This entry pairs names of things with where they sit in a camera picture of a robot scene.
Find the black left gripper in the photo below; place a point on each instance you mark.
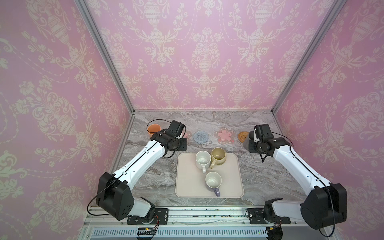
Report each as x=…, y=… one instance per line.
x=184, y=147

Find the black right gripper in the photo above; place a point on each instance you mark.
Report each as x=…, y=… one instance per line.
x=253, y=146

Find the pink flower silicone coaster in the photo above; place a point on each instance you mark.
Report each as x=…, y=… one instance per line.
x=188, y=135

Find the grey ceramic mug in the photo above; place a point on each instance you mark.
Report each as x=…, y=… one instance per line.
x=247, y=141

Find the blue round woven coaster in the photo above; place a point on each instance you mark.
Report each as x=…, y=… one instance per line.
x=201, y=137

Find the woven rattan round coaster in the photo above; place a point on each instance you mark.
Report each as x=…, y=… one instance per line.
x=242, y=136

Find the white ceramic mug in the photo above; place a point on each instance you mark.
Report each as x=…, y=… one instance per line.
x=203, y=161

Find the orange ceramic mug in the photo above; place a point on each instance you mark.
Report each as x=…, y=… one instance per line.
x=153, y=128

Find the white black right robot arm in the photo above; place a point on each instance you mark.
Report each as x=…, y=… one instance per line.
x=325, y=204

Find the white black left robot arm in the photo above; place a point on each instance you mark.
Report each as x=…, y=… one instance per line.
x=114, y=194

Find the beige silicone tray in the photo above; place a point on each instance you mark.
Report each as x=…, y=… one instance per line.
x=190, y=181

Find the yellow beige ceramic mug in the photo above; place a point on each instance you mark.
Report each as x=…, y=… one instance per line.
x=218, y=157

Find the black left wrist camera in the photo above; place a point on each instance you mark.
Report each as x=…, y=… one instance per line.
x=176, y=129

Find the white mug purple handle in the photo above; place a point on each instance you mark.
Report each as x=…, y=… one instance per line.
x=213, y=181

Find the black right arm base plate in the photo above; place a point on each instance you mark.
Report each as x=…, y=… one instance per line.
x=258, y=216

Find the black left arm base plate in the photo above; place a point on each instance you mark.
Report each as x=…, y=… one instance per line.
x=155, y=216

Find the aluminium front frame rail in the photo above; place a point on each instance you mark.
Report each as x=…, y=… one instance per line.
x=200, y=223

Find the aluminium right corner post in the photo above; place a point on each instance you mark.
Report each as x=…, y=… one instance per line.
x=319, y=35

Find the aluminium corner post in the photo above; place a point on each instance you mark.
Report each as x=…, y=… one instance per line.
x=101, y=46
x=319, y=35

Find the aluminium left corner post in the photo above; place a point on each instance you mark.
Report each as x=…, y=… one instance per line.
x=101, y=46

